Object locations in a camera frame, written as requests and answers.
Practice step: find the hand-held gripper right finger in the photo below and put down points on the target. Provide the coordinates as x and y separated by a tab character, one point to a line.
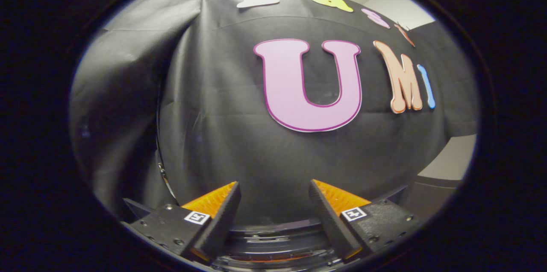
330	220

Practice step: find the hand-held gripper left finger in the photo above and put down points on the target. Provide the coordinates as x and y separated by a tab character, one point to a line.
220	220

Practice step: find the white cabinet with grey top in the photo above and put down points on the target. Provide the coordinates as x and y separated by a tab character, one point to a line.
453	161

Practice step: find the black backdrop cloth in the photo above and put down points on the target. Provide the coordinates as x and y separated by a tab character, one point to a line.
213	135

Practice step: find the grey washing machine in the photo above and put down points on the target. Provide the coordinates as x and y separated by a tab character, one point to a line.
273	242

